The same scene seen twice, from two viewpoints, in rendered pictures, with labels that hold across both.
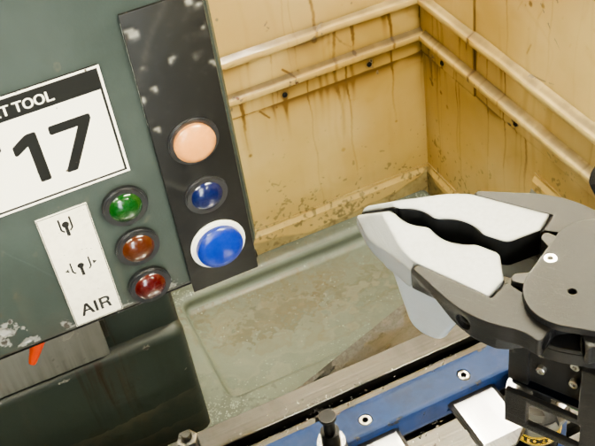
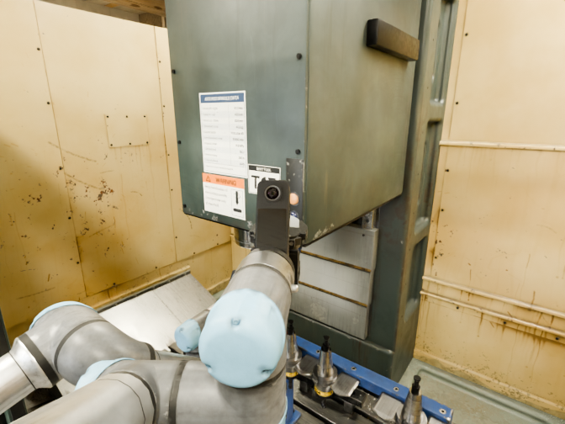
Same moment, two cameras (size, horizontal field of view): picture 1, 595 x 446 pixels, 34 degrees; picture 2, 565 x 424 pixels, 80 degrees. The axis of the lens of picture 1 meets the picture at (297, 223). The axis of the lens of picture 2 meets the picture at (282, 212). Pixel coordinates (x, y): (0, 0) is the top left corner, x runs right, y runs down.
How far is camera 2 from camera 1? 55 cm
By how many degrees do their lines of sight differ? 54
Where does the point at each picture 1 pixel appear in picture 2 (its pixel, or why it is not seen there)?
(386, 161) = (550, 390)
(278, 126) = (496, 333)
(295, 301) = (462, 404)
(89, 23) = (281, 157)
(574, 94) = not seen: outside the picture
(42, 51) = (271, 159)
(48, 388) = (343, 336)
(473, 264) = not seen: hidden behind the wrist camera
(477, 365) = (403, 391)
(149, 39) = (290, 166)
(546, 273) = not seen: hidden behind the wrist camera
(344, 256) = (501, 410)
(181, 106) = (293, 188)
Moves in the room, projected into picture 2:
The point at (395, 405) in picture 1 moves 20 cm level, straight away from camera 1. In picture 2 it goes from (366, 373) to (420, 349)
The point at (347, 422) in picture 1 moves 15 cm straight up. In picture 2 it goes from (348, 364) to (351, 315)
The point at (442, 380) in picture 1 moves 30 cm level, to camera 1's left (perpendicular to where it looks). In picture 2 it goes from (388, 383) to (310, 323)
